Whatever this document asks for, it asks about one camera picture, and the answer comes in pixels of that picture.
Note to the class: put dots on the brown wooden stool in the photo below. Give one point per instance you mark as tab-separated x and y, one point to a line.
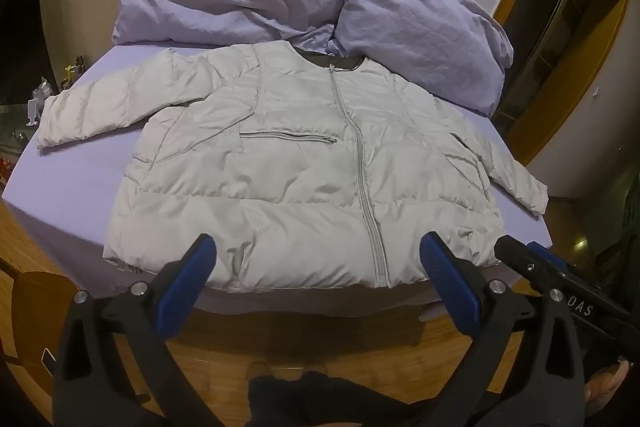
32	307

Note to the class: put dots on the person's foot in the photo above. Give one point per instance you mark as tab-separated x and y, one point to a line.
260	366

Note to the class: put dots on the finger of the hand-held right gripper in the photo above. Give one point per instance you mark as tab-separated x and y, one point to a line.
547	257
520	259

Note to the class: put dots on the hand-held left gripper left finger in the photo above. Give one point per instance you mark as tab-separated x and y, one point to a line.
186	278

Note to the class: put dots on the person's right hand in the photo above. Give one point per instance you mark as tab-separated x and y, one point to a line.
607	387

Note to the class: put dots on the bed with lilac sheet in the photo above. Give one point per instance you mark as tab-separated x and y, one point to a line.
75	197

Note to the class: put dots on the dark open wardrobe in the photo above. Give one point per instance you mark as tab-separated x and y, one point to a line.
555	37

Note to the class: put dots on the yellow toy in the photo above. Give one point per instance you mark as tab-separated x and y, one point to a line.
72	69

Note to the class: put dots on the person's dark trousers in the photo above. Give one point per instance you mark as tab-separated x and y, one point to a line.
310	399

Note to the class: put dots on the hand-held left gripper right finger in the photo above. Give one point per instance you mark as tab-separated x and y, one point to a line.
446	282

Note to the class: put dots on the light grey puffer jacket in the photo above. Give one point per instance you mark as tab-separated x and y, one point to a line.
280	167

